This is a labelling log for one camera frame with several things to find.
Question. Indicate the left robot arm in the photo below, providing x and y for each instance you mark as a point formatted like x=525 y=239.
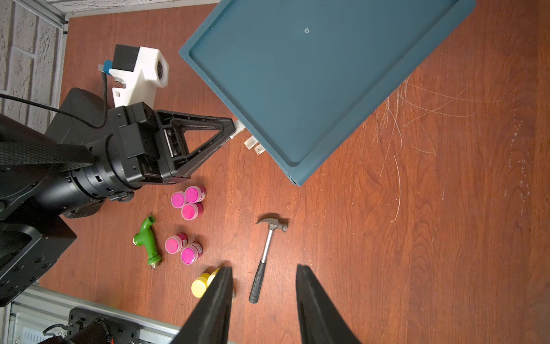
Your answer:
x=34 y=233

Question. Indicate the green toy drill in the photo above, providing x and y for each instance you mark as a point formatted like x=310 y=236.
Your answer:
x=145 y=237

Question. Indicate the steel claw hammer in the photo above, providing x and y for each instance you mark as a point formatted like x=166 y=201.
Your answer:
x=273 y=225

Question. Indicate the pink paint can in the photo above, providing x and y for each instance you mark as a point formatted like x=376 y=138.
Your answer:
x=178 y=199
x=176 y=243
x=195 y=194
x=191 y=253
x=191 y=211

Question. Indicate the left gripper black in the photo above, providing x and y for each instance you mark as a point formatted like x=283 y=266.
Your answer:
x=127 y=154

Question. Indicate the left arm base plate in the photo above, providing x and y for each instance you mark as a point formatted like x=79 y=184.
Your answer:
x=86 y=327

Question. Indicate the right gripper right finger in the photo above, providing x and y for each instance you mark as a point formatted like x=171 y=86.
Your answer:
x=319 y=320

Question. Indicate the teal drawer cabinet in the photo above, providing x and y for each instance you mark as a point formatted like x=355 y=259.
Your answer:
x=302 y=76

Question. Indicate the left corner aluminium post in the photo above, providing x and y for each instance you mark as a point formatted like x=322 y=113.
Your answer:
x=45 y=11

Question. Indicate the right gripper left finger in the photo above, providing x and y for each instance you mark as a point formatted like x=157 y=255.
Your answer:
x=209 y=322

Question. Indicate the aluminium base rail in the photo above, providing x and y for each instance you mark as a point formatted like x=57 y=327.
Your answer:
x=42 y=316

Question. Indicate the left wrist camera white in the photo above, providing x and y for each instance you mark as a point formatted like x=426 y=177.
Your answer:
x=139 y=71

